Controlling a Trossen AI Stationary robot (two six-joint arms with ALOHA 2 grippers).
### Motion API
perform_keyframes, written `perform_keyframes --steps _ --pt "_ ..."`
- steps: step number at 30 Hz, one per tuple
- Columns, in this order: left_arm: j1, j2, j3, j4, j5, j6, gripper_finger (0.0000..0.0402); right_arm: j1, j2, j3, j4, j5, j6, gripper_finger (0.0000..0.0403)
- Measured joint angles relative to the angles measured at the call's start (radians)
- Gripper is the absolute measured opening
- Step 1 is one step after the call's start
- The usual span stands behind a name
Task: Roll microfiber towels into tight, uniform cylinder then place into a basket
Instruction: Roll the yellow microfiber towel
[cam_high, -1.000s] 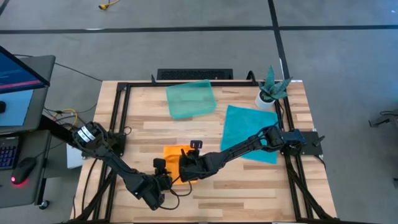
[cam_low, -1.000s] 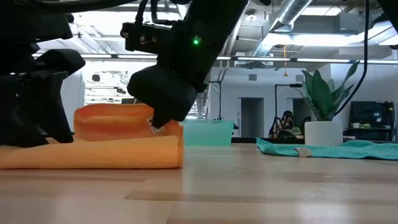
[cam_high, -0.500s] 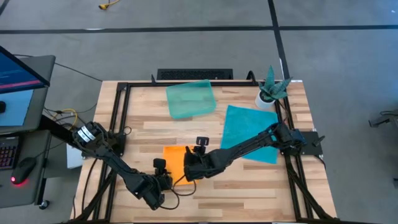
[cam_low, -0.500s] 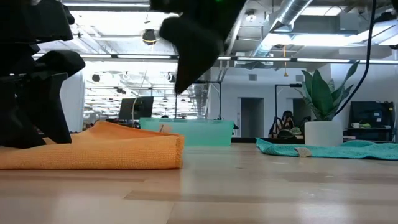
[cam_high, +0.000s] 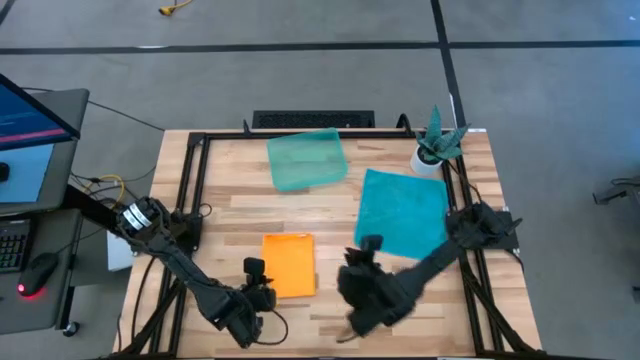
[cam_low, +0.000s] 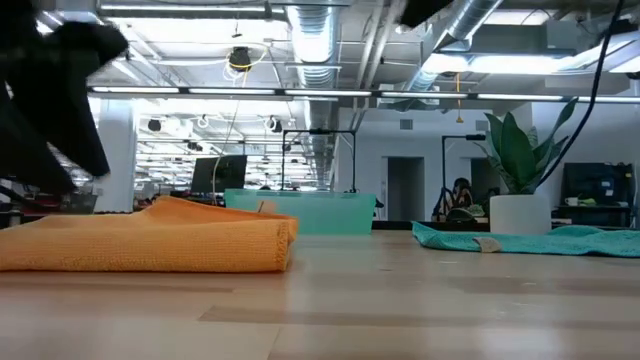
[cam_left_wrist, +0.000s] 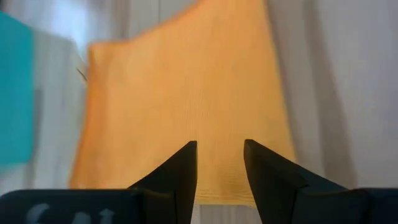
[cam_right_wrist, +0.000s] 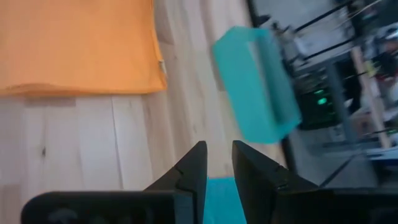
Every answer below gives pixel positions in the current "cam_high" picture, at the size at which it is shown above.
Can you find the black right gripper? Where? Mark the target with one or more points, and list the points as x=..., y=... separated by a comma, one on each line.
x=370, y=295

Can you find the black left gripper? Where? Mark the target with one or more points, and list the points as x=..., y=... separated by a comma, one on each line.
x=250, y=305

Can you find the orange microfiber towel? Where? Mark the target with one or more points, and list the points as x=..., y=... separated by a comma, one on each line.
x=290, y=265

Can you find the teal microfiber towel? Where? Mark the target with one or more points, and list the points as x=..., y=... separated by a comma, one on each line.
x=400, y=210

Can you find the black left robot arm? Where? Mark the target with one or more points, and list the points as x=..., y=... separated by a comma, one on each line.
x=190, y=280

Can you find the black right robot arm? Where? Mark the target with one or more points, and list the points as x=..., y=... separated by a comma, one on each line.
x=435, y=260

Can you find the translucent teal plastic basket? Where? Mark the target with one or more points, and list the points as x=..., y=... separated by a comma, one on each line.
x=305, y=160

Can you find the white box under table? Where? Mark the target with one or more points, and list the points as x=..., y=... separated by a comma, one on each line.
x=120, y=255

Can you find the green plant in white pot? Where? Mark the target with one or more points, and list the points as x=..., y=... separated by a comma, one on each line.
x=425, y=162

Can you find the grey computer desk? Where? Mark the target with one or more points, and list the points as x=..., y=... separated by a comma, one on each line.
x=50, y=315

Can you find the black computer mouse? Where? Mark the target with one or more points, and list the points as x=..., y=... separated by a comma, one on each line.
x=37, y=272

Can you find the grey framed display screen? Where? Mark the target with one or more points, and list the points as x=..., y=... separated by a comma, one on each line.
x=65, y=170

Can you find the black computer keyboard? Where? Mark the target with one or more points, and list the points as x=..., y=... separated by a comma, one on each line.
x=12, y=247

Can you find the black chair base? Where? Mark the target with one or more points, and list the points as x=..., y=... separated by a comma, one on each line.
x=612, y=194

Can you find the black edged computer monitor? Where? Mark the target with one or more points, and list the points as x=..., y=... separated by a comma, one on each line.
x=30, y=120

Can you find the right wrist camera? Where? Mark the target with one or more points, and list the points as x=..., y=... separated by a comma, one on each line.
x=371, y=243

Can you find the black metal table frame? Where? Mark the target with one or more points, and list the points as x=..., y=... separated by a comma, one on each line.
x=235, y=134

